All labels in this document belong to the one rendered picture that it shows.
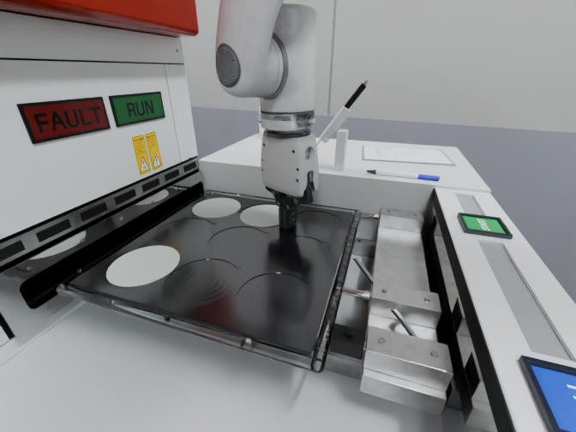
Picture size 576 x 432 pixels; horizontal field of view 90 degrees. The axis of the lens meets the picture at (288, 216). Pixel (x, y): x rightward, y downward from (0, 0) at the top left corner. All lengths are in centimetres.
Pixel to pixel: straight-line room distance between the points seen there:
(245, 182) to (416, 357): 51
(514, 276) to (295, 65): 36
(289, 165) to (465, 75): 148
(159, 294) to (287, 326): 17
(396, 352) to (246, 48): 36
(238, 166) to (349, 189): 26
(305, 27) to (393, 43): 146
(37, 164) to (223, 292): 30
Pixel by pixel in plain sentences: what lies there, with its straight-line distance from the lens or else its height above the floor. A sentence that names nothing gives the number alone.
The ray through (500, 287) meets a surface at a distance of 37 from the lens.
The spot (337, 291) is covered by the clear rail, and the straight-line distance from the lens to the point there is 39.
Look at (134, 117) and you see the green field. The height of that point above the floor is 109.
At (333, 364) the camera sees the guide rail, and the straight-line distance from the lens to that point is 40.
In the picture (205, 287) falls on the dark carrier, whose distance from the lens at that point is 41.
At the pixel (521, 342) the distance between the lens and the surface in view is 32.
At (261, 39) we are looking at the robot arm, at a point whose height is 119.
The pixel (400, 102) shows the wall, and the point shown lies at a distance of 187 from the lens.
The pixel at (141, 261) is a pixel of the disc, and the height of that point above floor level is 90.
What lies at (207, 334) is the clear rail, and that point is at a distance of 35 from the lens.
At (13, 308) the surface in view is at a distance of 52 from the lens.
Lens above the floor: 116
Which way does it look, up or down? 27 degrees down
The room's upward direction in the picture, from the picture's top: straight up
